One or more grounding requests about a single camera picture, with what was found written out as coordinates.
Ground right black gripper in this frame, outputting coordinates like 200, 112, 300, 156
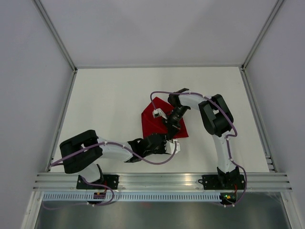
162, 105, 189, 139

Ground red cloth napkin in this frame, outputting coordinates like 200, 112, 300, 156
141, 97, 189, 138

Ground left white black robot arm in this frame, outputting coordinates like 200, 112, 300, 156
60, 130, 172, 189

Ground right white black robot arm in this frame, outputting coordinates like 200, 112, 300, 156
163, 88, 237, 188

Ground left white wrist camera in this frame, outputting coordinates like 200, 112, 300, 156
165, 139, 181, 155

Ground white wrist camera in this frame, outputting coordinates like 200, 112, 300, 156
165, 139, 181, 155
152, 108, 168, 119

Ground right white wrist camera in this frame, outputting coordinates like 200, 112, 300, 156
152, 108, 168, 119

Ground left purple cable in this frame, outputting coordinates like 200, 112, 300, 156
42, 140, 179, 210

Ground purple cable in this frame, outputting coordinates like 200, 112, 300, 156
42, 140, 179, 210
150, 91, 247, 208

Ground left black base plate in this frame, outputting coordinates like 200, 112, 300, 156
76, 174, 119, 190

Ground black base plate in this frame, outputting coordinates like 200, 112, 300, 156
198, 175, 246, 190
76, 174, 119, 190

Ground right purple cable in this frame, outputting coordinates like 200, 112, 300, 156
150, 91, 247, 208

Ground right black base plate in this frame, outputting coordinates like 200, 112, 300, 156
198, 175, 246, 190

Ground aluminium front rail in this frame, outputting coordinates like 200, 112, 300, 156
32, 172, 293, 192

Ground white slotted cable duct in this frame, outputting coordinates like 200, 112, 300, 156
42, 191, 221, 202

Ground aluminium frame right post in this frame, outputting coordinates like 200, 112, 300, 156
240, 0, 285, 71

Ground aluminium frame post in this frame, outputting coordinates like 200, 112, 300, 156
32, 0, 77, 72
240, 0, 285, 71

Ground aluminium frame left post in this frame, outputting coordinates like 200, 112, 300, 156
32, 0, 77, 72

